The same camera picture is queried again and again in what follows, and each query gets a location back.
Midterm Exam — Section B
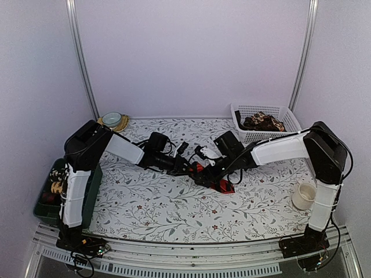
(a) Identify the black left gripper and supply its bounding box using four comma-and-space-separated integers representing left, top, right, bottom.
154, 152, 196, 176

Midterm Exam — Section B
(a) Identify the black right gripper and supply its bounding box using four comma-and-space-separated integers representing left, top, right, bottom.
195, 153, 238, 188

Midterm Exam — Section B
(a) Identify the red black striped tie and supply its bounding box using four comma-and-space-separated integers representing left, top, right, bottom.
188, 162, 235, 194

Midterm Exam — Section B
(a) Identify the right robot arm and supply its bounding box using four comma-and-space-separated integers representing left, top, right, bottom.
191, 121, 352, 253

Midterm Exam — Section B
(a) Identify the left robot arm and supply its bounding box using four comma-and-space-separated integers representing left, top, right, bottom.
60, 120, 193, 228

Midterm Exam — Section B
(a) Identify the white perforated plastic basket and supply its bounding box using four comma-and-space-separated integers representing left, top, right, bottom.
230, 103, 301, 144

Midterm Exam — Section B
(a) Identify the brown patterned tie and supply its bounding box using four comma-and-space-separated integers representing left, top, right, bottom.
242, 111, 286, 132

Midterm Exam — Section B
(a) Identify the yellow woven coaster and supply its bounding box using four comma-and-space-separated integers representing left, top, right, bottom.
110, 115, 130, 133

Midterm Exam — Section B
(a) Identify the floral patterned table mat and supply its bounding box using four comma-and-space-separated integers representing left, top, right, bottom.
81, 118, 333, 243

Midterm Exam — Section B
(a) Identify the light blue bowl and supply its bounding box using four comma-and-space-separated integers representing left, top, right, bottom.
101, 112, 122, 128

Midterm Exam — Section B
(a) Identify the white ceramic mug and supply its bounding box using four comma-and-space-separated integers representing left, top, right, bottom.
292, 183, 316, 210

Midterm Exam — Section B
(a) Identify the black floral rolled tie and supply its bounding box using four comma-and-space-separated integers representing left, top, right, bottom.
49, 169, 66, 182

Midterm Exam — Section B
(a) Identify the tan patterned rolled tie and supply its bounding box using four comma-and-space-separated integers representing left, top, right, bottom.
50, 181, 63, 194

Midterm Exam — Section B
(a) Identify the dark red rolled tie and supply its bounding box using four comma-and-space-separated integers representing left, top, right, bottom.
40, 192, 61, 206

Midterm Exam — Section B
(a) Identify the dark green divided organizer box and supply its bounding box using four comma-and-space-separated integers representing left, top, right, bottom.
33, 158, 103, 229

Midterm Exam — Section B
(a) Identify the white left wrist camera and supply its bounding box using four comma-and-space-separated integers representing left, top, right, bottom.
174, 141, 189, 156

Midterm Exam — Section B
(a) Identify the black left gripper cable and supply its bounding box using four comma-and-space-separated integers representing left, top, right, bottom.
133, 137, 177, 157

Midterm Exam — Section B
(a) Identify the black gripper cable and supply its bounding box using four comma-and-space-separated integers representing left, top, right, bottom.
133, 137, 177, 157
188, 150, 244, 186

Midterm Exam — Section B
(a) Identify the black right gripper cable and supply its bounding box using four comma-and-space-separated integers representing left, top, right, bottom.
188, 150, 244, 186

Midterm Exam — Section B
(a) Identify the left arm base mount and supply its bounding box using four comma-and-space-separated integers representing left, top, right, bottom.
56, 224, 111, 274

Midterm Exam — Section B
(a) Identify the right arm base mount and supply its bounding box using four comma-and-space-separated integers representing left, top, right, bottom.
278, 222, 341, 273

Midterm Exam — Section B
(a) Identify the slotted aluminium front rail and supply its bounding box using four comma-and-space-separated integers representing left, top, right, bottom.
24, 239, 363, 278

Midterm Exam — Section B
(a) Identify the left aluminium frame post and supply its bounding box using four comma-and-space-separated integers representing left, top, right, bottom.
66, 0, 100, 120

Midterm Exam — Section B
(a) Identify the aluminium frame post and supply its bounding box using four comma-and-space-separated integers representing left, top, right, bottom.
66, 0, 100, 120
289, 0, 318, 112

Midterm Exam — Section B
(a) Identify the right aluminium frame post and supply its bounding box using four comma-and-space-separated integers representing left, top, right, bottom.
289, 0, 318, 112

